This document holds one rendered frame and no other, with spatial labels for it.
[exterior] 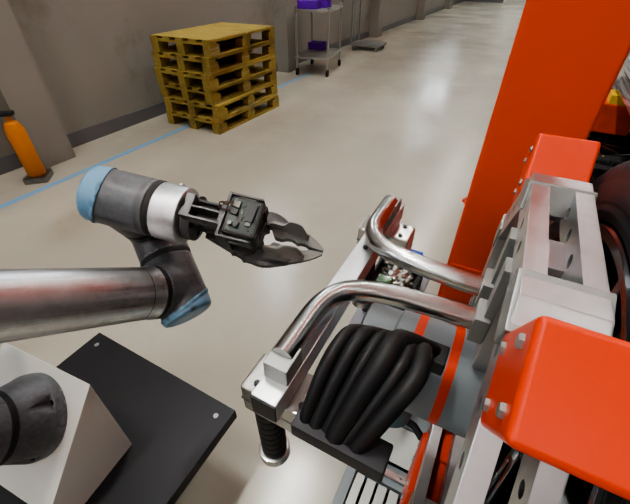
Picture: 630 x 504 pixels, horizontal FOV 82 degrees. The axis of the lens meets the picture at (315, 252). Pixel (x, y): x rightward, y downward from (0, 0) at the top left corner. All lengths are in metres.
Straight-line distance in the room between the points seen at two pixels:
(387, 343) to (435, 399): 0.20
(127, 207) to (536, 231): 0.51
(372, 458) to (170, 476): 0.83
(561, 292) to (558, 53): 0.51
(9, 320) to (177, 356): 1.23
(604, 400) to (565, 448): 0.03
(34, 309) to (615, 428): 0.52
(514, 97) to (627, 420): 0.62
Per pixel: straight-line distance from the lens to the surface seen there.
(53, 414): 1.01
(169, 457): 1.15
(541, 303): 0.31
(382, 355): 0.33
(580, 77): 0.77
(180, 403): 1.21
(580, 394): 0.23
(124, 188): 0.60
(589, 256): 0.37
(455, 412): 0.52
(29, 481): 1.14
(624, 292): 0.40
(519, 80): 0.77
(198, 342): 1.72
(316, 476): 1.39
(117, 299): 0.57
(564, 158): 0.60
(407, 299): 0.43
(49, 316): 0.53
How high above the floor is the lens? 1.31
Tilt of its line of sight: 39 degrees down
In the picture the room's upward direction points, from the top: straight up
